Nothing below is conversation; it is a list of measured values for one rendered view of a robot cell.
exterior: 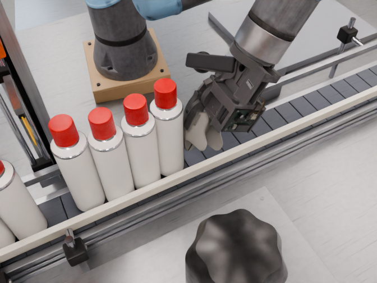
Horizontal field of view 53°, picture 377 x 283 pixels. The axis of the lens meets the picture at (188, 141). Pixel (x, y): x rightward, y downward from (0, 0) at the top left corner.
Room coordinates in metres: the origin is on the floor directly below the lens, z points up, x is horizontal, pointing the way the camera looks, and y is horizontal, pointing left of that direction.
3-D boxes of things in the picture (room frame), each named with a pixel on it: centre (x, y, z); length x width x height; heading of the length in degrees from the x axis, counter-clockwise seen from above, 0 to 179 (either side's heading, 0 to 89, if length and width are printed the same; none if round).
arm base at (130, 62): (0.72, 0.15, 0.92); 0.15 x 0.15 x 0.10
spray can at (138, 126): (0.38, 0.07, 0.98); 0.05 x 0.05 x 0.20
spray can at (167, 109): (0.41, 0.03, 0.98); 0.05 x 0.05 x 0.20
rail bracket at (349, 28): (0.69, -0.36, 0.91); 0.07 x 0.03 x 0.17; 28
